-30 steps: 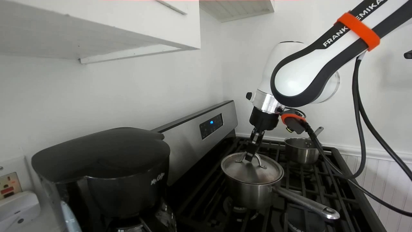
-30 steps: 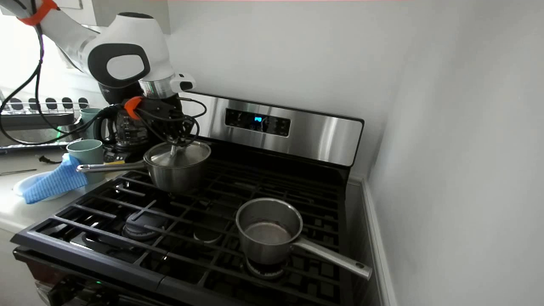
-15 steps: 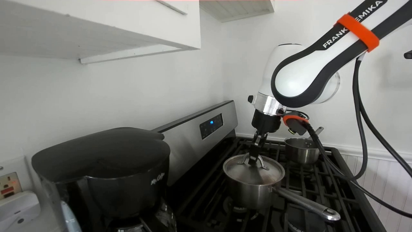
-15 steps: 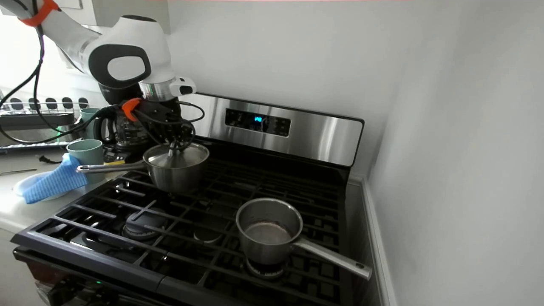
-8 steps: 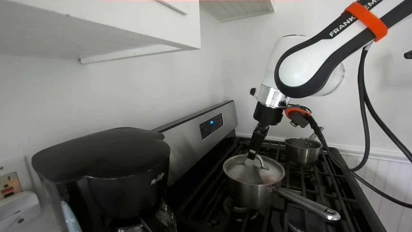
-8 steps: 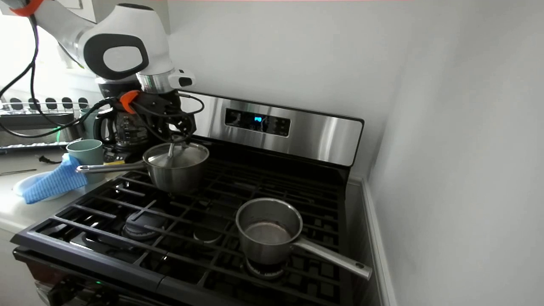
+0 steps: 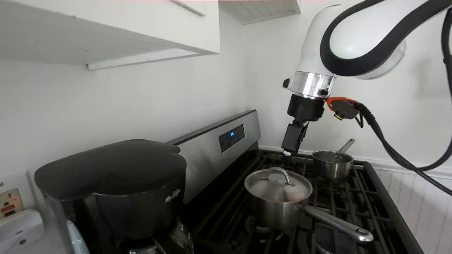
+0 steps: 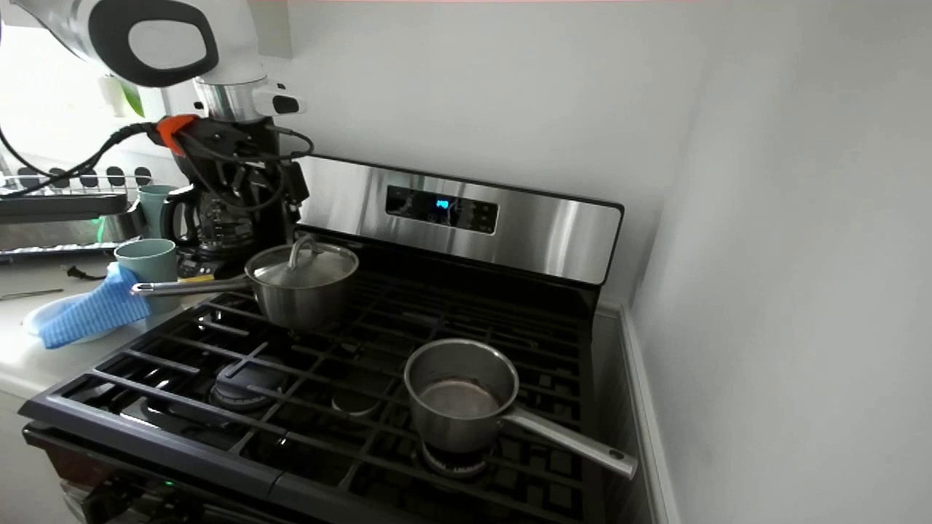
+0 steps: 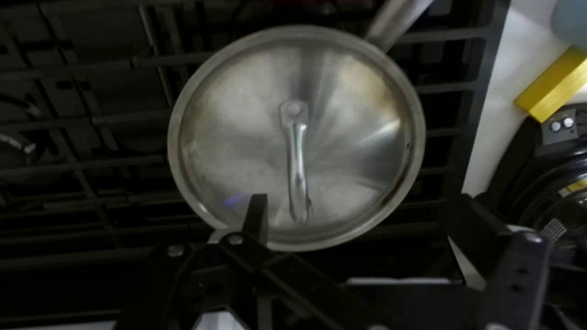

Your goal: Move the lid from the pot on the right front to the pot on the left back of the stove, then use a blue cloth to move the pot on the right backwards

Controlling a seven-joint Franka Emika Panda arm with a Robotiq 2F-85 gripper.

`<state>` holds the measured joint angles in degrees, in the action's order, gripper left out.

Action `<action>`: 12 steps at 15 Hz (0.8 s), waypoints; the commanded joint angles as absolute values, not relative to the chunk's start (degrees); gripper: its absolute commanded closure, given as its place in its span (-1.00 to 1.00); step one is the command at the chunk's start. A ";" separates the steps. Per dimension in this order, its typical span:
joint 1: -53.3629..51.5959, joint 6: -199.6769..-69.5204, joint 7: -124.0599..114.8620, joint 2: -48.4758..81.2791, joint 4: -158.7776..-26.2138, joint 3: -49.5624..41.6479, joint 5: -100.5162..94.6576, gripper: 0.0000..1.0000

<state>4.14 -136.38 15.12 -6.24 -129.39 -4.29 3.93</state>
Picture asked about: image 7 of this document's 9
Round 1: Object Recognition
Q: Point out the steel pot lid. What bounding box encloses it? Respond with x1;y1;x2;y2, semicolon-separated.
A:
245;167;313;204

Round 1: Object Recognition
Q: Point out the stainless steel gas stove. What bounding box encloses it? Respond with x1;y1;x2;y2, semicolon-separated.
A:
166;109;425;254

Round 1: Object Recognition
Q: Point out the stove burner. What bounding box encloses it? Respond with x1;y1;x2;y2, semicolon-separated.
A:
311;223;358;254
245;216;285;242

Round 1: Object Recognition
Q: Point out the small steel saucepan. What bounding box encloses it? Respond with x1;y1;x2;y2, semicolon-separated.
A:
312;138;356;181

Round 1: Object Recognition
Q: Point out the large steel saucepan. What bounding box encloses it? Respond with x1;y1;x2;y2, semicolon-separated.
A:
245;167;374;243

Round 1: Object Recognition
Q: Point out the white range hood cabinet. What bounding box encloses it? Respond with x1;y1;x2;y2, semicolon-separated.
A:
219;0;302;25

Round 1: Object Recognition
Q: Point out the glass coffee carafe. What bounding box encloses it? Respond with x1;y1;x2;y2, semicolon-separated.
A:
120;217;194;254

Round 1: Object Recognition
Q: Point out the black coffee maker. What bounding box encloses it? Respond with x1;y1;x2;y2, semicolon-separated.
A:
34;139;194;254

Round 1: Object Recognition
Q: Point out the white plastic device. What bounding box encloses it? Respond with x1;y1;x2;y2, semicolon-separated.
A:
0;209;45;253

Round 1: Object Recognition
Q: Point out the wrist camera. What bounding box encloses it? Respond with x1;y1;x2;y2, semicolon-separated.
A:
327;97;361;121

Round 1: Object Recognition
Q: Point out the white wall cabinet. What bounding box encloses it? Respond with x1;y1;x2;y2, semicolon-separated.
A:
0;0;221;71

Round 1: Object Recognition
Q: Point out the wall socket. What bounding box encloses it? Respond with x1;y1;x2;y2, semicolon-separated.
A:
0;188;25;220

